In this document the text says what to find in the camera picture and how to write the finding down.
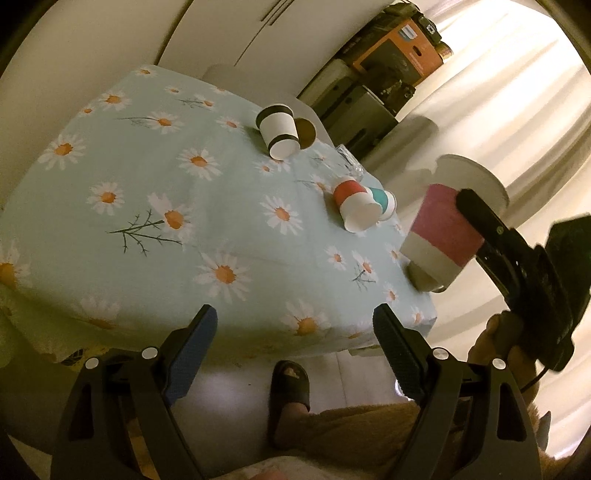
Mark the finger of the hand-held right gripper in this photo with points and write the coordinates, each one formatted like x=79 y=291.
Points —
x=480 y=214

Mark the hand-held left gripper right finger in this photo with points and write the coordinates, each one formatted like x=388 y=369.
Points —
x=396 y=344

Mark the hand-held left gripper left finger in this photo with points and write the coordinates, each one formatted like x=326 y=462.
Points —
x=196 y=344

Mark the pink and white paper cup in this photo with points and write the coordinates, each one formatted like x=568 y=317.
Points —
x=445 y=230

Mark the teal and white paper cup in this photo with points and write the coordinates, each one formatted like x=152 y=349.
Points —
x=384 y=202

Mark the red and white paper cup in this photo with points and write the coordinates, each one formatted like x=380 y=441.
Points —
x=353 y=205

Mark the black striped white paper cup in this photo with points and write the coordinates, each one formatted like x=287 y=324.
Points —
x=277 y=131

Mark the person's right hand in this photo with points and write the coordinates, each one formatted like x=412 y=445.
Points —
x=485 y=344

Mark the black slipper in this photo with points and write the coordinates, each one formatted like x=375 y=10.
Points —
x=287 y=387

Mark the white curtain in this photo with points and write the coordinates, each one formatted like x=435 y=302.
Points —
x=503 y=115

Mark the person's leg in brown pants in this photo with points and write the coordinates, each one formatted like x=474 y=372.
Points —
x=351 y=438

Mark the daisy print tablecloth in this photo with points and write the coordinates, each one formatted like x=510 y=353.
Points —
x=152 y=194

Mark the black storage case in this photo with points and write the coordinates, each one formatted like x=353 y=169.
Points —
x=355 y=108

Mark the orange cardboard box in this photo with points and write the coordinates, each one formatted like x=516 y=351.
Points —
x=400 y=48

